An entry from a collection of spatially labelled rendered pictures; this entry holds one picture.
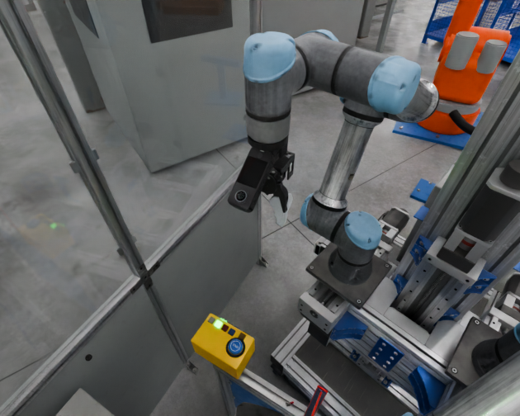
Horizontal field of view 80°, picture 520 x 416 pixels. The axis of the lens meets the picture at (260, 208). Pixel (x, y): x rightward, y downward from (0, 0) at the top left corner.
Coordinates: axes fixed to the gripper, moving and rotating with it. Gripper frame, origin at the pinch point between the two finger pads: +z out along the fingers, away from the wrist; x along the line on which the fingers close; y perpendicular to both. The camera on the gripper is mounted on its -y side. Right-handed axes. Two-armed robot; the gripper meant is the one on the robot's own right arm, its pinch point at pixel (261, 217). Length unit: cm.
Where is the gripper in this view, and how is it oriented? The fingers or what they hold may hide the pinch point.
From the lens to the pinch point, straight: 67.8
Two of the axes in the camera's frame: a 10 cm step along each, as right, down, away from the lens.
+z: 0.0, 7.0, 7.1
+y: 5.0, -6.2, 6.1
